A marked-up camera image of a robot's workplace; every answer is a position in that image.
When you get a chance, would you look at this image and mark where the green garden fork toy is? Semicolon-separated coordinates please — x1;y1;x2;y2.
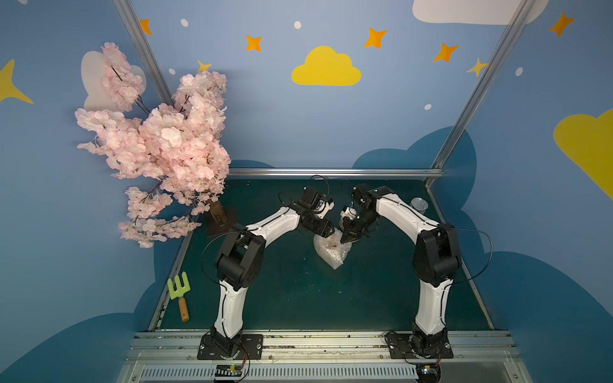
167;271;191;300

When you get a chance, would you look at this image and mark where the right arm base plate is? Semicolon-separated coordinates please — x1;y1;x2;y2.
384;329;454;359

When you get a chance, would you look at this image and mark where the clear bubble wrap sheet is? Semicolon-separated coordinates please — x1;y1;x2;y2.
314;228;352;270

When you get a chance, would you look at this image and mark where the circuit board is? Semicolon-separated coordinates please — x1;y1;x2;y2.
212;364;244;382
415;365;441;383

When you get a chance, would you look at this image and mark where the aluminium rail front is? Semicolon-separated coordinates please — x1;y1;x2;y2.
118;330;531;382

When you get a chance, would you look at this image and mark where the aluminium frame left post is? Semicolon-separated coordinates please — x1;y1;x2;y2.
113;0;172;105

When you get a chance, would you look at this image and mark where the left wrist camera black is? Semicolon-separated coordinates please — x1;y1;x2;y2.
314;199;335;219

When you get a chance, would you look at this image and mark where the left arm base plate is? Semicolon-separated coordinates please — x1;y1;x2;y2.
196;333;263;360

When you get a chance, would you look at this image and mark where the aluminium frame back bar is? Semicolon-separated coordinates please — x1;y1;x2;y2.
229;168;444;179

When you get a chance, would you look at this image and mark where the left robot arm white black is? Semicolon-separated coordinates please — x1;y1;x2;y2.
197;187;335;360

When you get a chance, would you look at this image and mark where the right circuit board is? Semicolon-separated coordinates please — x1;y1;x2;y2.
415;365;441;383

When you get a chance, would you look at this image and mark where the left circuit board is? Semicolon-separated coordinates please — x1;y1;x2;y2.
212;364;244;382

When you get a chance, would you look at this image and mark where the pink cherry blossom tree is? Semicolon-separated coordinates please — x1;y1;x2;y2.
75;42;231;248

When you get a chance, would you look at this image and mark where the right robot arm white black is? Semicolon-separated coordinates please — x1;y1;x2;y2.
341;184;463;360

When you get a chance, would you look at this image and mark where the aluminium frame post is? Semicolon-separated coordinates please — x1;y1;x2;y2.
113;0;172;105
425;0;536;189

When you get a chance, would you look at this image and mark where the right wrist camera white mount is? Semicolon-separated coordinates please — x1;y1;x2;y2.
339;206;358;228

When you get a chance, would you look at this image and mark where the aluminium frame right post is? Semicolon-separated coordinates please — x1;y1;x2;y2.
425;0;536;189

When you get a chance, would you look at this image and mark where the small metal tin can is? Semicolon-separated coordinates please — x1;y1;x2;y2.
410;197;429;215

